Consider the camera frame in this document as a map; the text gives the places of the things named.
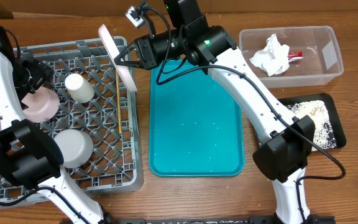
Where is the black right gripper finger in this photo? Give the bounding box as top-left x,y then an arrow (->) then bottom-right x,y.
114,42 -> 137,61
114,58 -> 144,69

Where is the pink small bowl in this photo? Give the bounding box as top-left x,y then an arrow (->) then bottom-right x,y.
21,86 -> 60,123

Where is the white plate with food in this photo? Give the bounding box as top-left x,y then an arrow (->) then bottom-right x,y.
98,24 -> 137,92

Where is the cream white cup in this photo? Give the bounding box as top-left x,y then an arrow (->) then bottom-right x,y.
65,73 -> 94,103

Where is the grey ceramic bowl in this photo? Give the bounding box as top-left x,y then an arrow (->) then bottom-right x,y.
54,129 -> 93,168

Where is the white napkin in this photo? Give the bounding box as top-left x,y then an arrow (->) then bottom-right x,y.
250,34 -> 290,77

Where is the red snack wrapper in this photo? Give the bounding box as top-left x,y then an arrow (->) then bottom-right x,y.
288,51 -> 303,62

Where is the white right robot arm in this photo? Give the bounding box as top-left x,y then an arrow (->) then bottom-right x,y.
113,1 -> 334,223

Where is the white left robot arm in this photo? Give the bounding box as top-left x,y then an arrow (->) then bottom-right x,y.
0,26 -> 115,223

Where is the grey plastic dishwasher rack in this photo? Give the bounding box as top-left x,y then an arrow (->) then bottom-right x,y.
0,35 -> 145,210

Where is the teal plastic tray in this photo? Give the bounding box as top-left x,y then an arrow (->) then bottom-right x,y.
149,68 -> 245,177

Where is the clear plastic bin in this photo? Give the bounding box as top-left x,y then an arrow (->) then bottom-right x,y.
239,26 -> 344,88

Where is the black tray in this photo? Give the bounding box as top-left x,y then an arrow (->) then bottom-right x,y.
278,93 -> 347,149

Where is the spilled rice pile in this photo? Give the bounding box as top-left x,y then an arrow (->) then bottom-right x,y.
287,100 -> 337,149

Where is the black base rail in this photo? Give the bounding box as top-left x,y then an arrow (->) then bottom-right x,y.
117,215 -> 336,224

